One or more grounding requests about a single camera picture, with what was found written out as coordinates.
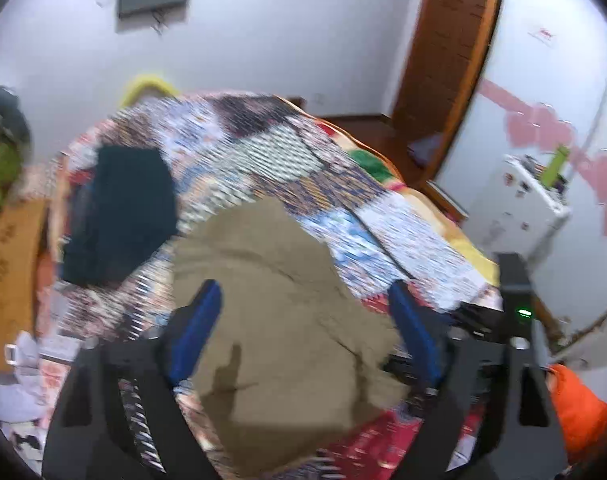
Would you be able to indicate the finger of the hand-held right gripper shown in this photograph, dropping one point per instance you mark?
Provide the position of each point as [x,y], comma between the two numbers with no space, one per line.
[397,364]

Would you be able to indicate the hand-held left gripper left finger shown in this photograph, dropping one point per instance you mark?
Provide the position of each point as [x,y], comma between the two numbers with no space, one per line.
[198,332]

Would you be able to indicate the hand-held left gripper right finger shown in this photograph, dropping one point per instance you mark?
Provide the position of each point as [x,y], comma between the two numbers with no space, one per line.
[413,335]

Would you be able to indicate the khaki pants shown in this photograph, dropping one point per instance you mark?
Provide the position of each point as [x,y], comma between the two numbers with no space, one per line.
[283,320]

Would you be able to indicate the dark navy pants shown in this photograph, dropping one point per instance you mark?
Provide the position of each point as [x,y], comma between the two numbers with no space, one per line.
[123,215]

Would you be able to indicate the white bedside cabinet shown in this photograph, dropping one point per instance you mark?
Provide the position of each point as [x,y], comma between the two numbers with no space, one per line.
[513,210]

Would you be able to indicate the green bottle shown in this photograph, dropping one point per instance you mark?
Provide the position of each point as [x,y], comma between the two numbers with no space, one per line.
[555,166]

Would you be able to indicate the pile of white papers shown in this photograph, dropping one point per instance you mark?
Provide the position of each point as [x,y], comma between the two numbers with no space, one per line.
[18,395]

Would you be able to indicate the patchwork printed blanket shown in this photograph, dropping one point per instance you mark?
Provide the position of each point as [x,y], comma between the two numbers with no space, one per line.
[293,160]

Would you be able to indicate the wooden lap table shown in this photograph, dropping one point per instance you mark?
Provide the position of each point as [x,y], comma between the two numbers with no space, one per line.
[8,270]

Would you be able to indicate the brown wooden door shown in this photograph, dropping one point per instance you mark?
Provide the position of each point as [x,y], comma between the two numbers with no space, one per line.
[448,50]

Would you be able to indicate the yellow curved tube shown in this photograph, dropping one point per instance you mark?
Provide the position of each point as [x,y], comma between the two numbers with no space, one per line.
[148,84]

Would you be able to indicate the red wardrobe sticker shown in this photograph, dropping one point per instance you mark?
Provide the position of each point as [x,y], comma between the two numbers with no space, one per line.
[541,34]

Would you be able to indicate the grey neck pillow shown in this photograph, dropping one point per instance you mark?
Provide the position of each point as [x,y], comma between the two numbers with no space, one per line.
[6,110]

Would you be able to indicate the wall outlet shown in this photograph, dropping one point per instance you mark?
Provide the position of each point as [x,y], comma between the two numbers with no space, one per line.
[320,97]

